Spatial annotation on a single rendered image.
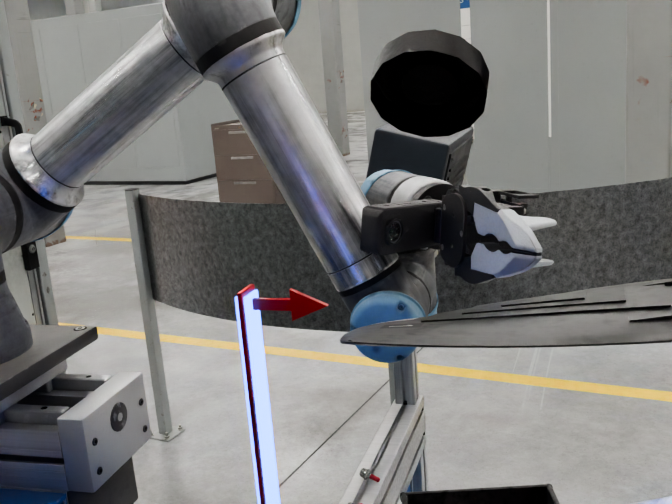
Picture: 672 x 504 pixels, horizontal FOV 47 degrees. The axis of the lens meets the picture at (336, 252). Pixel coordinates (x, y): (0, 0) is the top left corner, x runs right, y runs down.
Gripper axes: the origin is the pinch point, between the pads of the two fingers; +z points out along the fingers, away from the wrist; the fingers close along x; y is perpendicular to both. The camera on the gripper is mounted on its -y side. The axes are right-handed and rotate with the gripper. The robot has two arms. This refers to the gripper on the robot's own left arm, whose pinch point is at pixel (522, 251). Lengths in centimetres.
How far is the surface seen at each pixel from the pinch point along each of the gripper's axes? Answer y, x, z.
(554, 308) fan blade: -6.5, 0.7, 13.9
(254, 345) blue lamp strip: -23.3, 5.7, 1.3
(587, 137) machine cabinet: 358, 17, -462
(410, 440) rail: 7.5, 34.0, -35.4
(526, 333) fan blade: -10.7, 1.0, 17.2
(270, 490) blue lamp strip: -22.1, 17.6, 1.2
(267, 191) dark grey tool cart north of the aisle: 145, 77, -642
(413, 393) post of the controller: 10, 29, -41
